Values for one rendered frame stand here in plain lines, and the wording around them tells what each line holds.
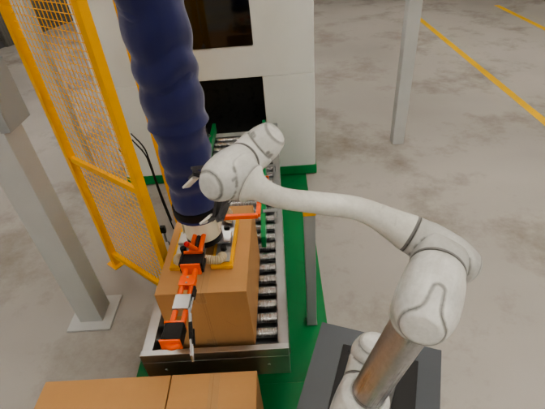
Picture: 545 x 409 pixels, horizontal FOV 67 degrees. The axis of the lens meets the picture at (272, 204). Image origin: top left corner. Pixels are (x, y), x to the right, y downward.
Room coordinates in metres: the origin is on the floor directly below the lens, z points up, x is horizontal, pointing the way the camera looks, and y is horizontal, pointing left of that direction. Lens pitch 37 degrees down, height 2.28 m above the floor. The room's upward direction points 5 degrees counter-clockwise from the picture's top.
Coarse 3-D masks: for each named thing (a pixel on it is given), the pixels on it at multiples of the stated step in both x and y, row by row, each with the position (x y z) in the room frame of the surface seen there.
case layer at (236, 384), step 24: (48, 384) 1.06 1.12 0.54; (72, 384) 1.05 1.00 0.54; (96, 384) 1.04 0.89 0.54; (120, 384) 1.03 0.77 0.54; (144, 384) 1.02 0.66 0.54; (168, 384) 1.01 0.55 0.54; (192, 384) 1.00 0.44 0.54; (216, 384) 0.99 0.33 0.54; (240, 384) 0.98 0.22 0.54; (48, 408) 0.95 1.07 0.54; (72, 408) 0.94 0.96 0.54; (96, 408) 0.93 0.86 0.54; (120, 408) 0.92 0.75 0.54; (144, 408) 0.91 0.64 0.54; (168, 408) 0.90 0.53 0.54; (192, 408) 0.89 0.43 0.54; (216, 408) 0.88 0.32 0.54; (240, 408) 0.87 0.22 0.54
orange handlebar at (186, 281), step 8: (256, 208) 1.55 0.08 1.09; (232, 216) 1.50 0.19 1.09; (240, 216) 1.50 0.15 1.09; (248, 216) 1.49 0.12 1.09; (256, 216) 1.49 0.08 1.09; (192, 240) 1.35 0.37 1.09; (200, 240) 1.35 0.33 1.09; (200, 248) 1.30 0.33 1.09; (184, 272) 1.17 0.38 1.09; (192, 272) 1.17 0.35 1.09; (184, 280) 1.12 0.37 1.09; (192, 280) 1.11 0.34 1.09; (184, 288) 1.10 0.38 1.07; (192, 288) 1.08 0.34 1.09; (176, 312) 0.97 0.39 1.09; (184, 312) 0.96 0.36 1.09; (184, 320) 0.93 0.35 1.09; (168, 344) 0.84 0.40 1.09; (176, 344) 0.83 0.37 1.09
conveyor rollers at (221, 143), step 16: (224, 144) 3.22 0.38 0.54; (272, 176) 2.66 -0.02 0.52; (272, 208) 2.23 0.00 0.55; (272, 224) 2.05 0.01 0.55; (272, 256) 1.76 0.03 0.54; (272, 288) 1.51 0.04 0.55; (272, 304) 1.40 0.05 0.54; (272, 320) 1.31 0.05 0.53; (256, 336) 1.22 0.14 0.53; (272, 336) 1.22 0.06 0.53
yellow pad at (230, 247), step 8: (224, 224) 1.59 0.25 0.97; (232, 224) 1.58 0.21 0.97; (232, 232) 1.52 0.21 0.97; (232, 240) 1.46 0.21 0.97; (216, 248) 1.42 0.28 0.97; (224, 248) 1.39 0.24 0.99; (232, 248) 1.41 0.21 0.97; (232, 256) 1.35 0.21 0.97; (224, 264) 1.31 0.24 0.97; (232, 264) 1.31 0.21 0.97
